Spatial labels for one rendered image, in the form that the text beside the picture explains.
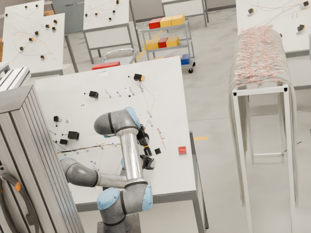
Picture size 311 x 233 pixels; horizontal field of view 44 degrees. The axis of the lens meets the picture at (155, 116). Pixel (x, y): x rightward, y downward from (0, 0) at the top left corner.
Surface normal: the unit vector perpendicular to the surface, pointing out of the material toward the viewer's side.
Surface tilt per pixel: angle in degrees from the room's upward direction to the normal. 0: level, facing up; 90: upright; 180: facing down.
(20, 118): 90
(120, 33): 90
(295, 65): 90
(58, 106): 47
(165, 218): 90
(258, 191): 0
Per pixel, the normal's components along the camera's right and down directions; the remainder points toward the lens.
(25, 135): 0.12, 0.39
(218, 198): -0.19, -0.89
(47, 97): -0.18, -0.30
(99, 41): -0.22, 0.44
